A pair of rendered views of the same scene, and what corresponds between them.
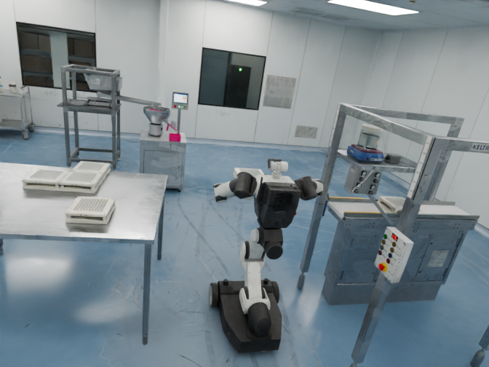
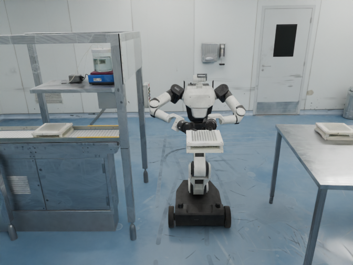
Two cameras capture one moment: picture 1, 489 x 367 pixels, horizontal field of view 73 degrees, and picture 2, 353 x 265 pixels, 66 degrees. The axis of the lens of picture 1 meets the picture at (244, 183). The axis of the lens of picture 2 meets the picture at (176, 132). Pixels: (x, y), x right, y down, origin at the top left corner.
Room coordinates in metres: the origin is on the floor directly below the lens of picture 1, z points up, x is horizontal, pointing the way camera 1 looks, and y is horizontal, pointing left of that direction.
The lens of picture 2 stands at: (4.40, 0.28, 1.79)
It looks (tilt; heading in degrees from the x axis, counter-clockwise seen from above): 21 degrees down; 197
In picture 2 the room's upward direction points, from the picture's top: 1 degrees counter-clockwise
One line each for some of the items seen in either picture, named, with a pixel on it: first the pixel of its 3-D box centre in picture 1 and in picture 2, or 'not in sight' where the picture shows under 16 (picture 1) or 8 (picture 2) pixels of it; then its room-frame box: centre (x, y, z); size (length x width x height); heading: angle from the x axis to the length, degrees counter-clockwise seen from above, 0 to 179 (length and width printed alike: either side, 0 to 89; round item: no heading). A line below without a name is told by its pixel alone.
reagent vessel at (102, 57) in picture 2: not in sight; (102, 58); (2.47, -0.88, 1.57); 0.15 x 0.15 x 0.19
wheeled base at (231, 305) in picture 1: (252, 306); (197, 193); (2.06, -0.20, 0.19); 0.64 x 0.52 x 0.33; 15
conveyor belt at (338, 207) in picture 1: (404, 212); (44, 138); (2.64, -1.41, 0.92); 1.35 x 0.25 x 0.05; 105
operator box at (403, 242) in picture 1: (393, 254); (146, 94); (1.62, -0.88, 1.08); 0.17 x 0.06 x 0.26; 15
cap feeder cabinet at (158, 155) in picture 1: (162, 161); not in sight; (4.57, 1.24, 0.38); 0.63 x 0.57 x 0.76; 106
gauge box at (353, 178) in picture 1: (363, 179); (112, 95); (2.37, -0.89, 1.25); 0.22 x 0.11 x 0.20; 105
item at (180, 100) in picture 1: (179, 113); not in sight; (4.76, 1.08, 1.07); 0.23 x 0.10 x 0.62; 106
